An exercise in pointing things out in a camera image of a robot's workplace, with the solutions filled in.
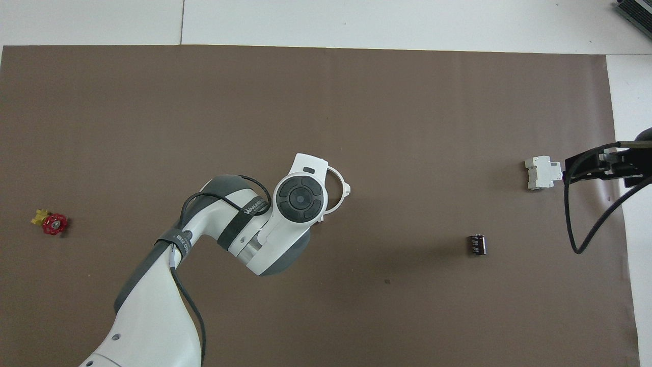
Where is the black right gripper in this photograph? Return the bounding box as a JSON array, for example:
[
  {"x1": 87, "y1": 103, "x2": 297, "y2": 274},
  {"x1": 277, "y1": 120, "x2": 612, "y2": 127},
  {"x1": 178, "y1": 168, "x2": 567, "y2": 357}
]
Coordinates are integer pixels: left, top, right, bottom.
[{"x1": 564, "y1": 145, "x2": 652, "y2": 188}]

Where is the white half-ring pipe clamp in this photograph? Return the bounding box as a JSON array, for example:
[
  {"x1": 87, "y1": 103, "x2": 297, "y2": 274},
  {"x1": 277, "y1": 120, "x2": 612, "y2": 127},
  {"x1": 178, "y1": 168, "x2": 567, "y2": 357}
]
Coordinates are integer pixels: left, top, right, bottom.
[{"x1": 318, "y1": 166, "x2": 351, "y2": 224}]

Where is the grey circuit breaker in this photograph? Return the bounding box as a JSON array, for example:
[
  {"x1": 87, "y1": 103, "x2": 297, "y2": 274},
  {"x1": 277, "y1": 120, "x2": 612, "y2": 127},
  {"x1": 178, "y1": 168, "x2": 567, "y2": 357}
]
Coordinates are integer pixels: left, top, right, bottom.
[{"x1": 525, "y1": 155, "x2": 563, "y2": 191}]

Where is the grey ribbed box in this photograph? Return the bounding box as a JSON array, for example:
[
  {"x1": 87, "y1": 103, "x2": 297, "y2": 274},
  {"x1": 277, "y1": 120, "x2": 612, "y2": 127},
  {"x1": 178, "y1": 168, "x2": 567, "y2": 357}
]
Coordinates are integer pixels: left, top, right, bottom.
[{"x1": 614, "y1": 0, "x2": 652, "y2": 26}]

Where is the brown paper table mat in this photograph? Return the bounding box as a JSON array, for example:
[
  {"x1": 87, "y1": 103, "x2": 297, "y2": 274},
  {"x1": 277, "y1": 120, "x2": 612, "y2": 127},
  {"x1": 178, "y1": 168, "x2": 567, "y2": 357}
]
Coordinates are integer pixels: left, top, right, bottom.
[{"x1": 0, "y1": 45, "x2": 641, "y2": 367}]

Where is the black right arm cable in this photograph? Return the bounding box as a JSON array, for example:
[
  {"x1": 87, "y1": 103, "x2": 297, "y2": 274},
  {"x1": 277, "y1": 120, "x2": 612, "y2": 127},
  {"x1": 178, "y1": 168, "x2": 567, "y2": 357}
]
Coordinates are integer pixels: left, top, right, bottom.
[{"x1": 562, "y1": 142, "x2": 652, "y2": 254}]

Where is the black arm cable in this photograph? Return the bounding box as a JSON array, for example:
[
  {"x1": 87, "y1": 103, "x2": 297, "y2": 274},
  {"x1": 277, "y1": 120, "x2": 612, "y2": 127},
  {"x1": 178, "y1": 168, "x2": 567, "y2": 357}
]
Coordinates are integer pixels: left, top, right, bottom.
[
  {"x1": 562, "y1": 142, "x2": 652, "y2": 254},
  {"x1": 171, "y1": 174, "x2": 273, "y2": 367}
]

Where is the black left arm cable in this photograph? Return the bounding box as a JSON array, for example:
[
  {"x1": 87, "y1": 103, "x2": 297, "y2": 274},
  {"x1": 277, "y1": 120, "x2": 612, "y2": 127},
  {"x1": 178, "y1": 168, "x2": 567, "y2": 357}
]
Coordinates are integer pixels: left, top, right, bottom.
[{"x1": 171, "y1": 174, "x2": 273, "y2": 367}]

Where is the red-handled brass valve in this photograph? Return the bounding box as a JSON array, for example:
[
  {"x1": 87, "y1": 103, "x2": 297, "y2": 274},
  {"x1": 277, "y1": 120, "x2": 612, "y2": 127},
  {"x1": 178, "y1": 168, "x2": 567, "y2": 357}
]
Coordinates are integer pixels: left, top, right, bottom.
[{"x1": 32, "y1": 208, "x2": 68, "y2": 236}]

